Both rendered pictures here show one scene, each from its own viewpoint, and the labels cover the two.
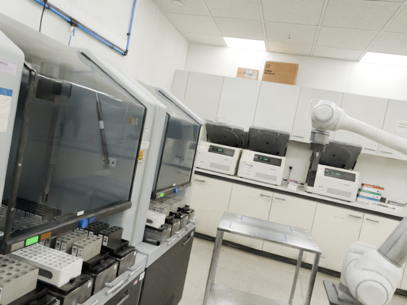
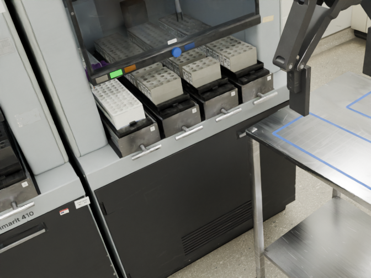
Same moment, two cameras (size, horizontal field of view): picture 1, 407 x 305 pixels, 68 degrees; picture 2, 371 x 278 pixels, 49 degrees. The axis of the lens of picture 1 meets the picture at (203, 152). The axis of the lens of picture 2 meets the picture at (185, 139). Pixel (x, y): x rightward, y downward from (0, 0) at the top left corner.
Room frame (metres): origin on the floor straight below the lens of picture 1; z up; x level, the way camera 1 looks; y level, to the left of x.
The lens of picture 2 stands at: (1.05, -0.78, 1.50)
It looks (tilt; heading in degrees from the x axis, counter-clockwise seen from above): 36 degrees down; 52
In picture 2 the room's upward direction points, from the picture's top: 10 degrees counter-clockwise
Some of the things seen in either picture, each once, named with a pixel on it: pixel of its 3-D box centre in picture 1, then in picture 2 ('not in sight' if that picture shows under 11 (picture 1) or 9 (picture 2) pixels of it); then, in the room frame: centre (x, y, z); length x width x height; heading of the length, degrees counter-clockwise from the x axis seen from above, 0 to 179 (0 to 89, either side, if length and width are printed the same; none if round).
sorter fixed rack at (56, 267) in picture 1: (33, 260); not in sight; (0.94, 0.47, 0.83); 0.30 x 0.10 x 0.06; 75
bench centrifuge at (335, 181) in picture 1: (332, 167); not in sight; (3.81, -1.63, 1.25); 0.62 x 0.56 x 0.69; 165
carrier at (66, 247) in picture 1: (74, 244); not in sight; (1.08, 0.40, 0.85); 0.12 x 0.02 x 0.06; 165
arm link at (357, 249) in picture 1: (362, 265); not in sight; (1.42, -0.85, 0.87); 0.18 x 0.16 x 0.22; 159
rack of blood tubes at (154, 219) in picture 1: (136, 215); (113, 100); (1.62, 0.29, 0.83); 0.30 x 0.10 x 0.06; 75
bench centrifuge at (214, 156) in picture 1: (222, 147); not in sight; (4.17, -0.25, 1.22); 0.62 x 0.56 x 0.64; 164
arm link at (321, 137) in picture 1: (319, 137); not in sight; (1.51, -0.55, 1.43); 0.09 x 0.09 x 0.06
